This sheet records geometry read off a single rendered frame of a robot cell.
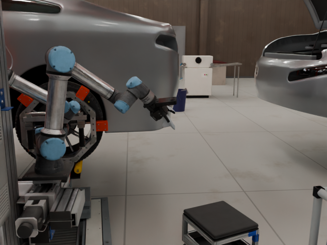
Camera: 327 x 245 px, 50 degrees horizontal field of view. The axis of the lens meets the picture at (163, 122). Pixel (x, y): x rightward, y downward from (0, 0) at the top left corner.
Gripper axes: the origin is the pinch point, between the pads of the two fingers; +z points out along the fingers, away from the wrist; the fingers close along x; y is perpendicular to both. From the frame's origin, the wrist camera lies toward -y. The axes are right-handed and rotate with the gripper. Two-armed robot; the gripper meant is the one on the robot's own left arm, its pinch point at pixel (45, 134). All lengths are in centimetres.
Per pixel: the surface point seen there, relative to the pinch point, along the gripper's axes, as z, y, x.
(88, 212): 49, 40, 54
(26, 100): 7.7, -36.1, 1.3
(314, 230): -119, 126, -8
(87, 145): 7.6, 2.3, 40.4
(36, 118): 0.9, -14.0, -1.7
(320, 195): -130, 117, -13
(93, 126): -4.9, -6.0, 40.3
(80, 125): -13.8, 1.1, 18.9
